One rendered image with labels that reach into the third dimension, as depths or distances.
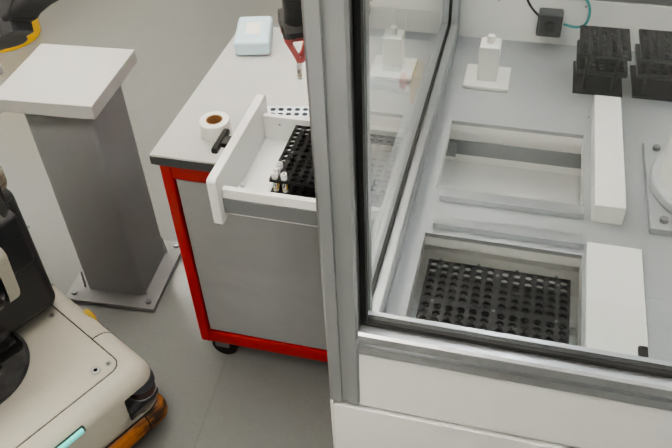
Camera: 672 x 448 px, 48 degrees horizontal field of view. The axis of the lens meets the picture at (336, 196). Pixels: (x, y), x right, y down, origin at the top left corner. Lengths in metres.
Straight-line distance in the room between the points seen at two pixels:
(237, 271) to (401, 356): 1.08
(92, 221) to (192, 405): 0.60
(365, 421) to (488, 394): 0.18
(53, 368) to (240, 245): 0.55
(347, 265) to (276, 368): 1.44
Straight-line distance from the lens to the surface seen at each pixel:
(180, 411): 2.19
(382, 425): 1.03
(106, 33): 3.97
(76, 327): 2.08
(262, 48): 2.03
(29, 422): 1.94
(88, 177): 2.18
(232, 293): 2.01
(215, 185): 1.37
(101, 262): 2.42
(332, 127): 0.70
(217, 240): 1.88
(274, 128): 1.58
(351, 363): 0.93
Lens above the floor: 1.78
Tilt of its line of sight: 41 degrees down
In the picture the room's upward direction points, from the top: 3 degrees counter-clockwise
